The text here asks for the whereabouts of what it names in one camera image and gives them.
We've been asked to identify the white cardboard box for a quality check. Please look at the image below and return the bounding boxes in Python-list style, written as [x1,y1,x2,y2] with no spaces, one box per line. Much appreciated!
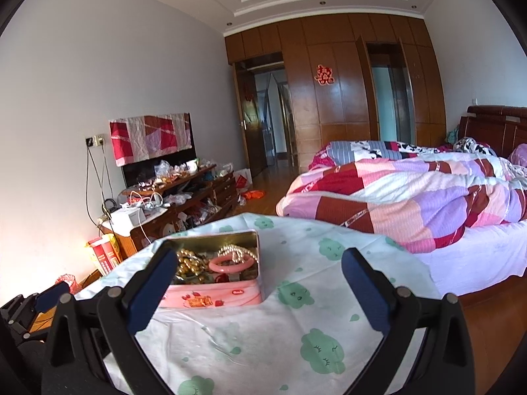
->
[111,208,146,229]

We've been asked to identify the wooden room door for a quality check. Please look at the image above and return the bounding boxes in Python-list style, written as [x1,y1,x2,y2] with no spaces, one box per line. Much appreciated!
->
[233,62,269,182]

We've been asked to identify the white bed sheet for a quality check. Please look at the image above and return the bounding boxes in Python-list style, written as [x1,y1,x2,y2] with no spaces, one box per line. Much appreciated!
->
[412,218,527,297]

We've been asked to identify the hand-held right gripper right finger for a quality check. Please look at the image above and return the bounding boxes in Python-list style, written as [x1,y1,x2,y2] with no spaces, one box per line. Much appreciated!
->
[343,248,478,395]

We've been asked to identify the red and yellow bag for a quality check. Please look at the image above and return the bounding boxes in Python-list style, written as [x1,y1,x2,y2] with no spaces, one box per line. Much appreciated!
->
[86,234,123,276]

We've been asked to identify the red patchwork cloth cover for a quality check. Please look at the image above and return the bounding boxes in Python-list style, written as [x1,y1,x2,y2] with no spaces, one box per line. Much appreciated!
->
[109,112,194,167]

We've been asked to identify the pale bead bracelet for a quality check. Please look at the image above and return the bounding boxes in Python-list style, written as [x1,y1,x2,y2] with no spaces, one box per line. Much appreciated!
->
[217,245,259,265]

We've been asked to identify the hanging grey cables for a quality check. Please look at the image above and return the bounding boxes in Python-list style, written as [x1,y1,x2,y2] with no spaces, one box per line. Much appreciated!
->
[84,145,116,227]

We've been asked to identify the pink tin box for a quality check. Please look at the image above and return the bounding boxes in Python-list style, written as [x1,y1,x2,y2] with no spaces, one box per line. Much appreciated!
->
[158,230,264,309]

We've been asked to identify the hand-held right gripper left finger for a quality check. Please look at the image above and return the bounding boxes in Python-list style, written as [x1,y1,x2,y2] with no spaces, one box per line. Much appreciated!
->
[41,248,178,395]

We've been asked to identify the white and red shopping bag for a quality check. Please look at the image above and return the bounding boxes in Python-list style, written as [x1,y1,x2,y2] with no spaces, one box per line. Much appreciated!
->
[234,170,253,193]

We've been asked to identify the black television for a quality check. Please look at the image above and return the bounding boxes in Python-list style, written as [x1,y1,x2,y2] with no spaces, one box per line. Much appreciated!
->
[123,148,197,191]

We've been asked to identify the wooden wardrobe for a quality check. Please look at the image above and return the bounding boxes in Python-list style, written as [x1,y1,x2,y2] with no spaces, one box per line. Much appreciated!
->
[224,12,447,170]

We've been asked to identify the pink bracelet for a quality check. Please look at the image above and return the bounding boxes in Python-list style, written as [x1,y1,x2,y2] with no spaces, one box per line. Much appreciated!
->
[208,254,251,274]

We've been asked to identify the dark wooden headboard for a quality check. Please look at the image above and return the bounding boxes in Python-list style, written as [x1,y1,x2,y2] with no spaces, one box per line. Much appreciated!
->
[458,106,527,159]

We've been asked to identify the patchwork pink quilt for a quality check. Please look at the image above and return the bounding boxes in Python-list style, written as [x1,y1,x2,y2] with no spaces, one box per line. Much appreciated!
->
[276,140,527,253]

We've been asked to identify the gold bead necklace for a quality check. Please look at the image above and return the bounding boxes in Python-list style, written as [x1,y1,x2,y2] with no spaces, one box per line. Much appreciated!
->
[175,248,212,284]

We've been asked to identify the wooden television cabinet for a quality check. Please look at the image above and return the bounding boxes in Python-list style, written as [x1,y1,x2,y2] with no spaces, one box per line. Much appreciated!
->
[99,164,240,264]

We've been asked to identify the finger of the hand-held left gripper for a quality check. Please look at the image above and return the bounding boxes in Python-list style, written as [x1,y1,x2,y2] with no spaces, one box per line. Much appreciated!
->
[34,282,71,312]

